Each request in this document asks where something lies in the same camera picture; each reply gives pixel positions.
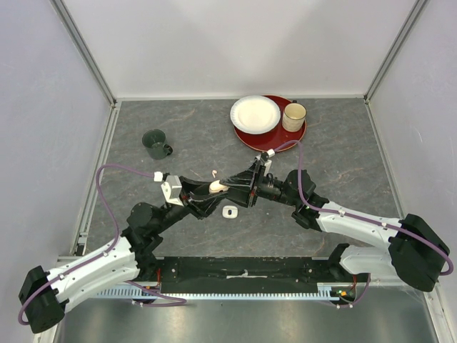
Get cream ceramic cup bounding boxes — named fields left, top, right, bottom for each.
left=282, top=103, right=306, bottom=132

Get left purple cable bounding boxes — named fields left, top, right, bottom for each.
left=17, top=163, right=188, bottom=326

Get dark green mug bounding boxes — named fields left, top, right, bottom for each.
left=141, top=129, right=174, bottom=160

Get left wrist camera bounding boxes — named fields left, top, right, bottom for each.
left=161, top=175, right=184, bottom=207

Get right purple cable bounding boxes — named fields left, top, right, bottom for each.
left=272, top=139, right=452, bottom=311

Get grey cable duct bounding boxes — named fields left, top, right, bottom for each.
left=93, top=284, right=340, bottom=301

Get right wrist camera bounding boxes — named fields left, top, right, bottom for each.
left=256, top=149, right=275, bottom=176

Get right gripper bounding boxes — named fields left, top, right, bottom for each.
left=220, top=159, right=299, bottom=208

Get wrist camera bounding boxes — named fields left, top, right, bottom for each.
left=161, top=175, right=184, bottom=207
left=256, top=149, right=275, bottom=176

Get beige small charging case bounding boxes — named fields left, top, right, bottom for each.
left=209, top=180, right=229, bottom=194

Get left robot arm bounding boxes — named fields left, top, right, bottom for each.
left=18, top=171, right=229, bottom=334

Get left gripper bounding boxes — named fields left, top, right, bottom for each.
left=154, top=175, right=230, bottom=234

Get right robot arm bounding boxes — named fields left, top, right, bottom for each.
left=220, top=157, right=453, bottom=292

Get white charging case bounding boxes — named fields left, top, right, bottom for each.
left=222, top=205, right=238, bottom=219

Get purple cable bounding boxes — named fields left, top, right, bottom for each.
left=272, top=139, right=452, bottom=311
left=17, top=163, right=188, bottom=326

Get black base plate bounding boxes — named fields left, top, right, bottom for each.
left=152, top=257, right=354, bottom=295

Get red round tray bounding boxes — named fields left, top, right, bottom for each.
left=233, top=95, right=307, bottom=151

